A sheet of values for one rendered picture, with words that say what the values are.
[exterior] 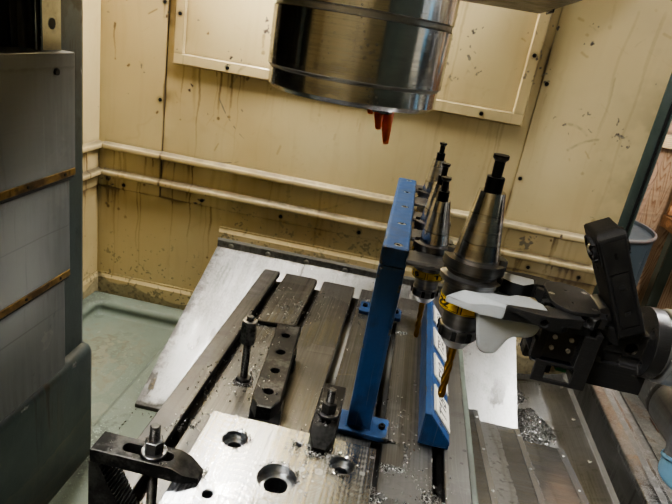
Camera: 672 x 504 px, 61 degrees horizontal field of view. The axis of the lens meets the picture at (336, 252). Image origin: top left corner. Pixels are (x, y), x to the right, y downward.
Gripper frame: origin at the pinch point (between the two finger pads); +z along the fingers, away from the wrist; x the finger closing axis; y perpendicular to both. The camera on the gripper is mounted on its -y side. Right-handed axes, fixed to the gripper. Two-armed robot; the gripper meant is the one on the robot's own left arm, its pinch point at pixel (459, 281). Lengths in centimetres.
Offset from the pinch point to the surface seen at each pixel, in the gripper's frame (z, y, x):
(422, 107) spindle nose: 7.4, -16.4, -4.0
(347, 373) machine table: 10, 39, 40
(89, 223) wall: 96, 45, 96
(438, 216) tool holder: 1.4, 1.7, 28.4
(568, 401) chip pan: -49, 61, 86
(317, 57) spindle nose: 16.4, -19.0, -7.6
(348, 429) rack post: 7.7, 37.8, 22.0
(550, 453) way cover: -38, 59, 58
